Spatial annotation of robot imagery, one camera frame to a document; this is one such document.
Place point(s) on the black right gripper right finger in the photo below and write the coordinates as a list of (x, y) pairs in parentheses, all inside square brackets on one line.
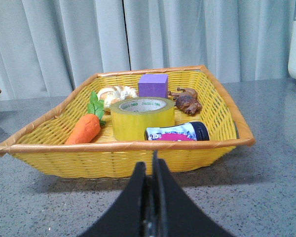
[(177, 214)]

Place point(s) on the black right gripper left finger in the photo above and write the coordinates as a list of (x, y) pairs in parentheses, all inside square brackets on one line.
[(123, 218)]

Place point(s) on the yellow packing tape roll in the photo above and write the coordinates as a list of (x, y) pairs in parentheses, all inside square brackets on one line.
[(131, 117)]

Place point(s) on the small blue-capped jar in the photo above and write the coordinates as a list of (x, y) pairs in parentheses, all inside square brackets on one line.
[(190, 131)]

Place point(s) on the orange toy carrot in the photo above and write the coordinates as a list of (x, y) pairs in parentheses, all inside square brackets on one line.
[(89, 125)]

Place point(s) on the yellow woven basket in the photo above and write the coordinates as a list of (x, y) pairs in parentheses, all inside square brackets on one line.
[(41, 143)]

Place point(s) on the brown toy animal figure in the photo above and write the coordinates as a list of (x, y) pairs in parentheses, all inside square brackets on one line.
[(186, 99)]

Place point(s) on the toy bread roll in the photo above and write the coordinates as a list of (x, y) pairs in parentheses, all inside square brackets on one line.
[(113, 94)]

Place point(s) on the purple foam block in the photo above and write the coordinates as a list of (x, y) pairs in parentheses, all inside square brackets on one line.
[(153, 85)]

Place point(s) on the pale grey curtain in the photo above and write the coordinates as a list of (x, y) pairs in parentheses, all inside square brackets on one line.
[(49, 47)]

